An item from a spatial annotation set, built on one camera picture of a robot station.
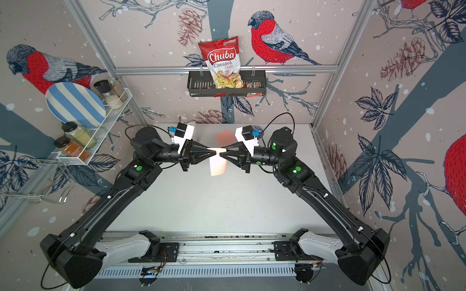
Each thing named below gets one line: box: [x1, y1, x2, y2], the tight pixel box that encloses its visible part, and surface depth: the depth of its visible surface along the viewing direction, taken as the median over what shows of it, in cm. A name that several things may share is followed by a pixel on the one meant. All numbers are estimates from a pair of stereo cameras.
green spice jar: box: [61, 121, 97, 150], surface depth 67 cm
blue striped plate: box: [44, 81, 107, 129], surface depth 73 cm
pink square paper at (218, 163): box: [206, 147, 227, 177], surface depth 59 cm
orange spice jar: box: [53, 135, 92, 162], surface depth 63 cm
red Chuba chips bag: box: [198, 35, 244, 97], surface depth 83 cm
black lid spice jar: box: [93, 79, 124, 110], surface depth 83 cm
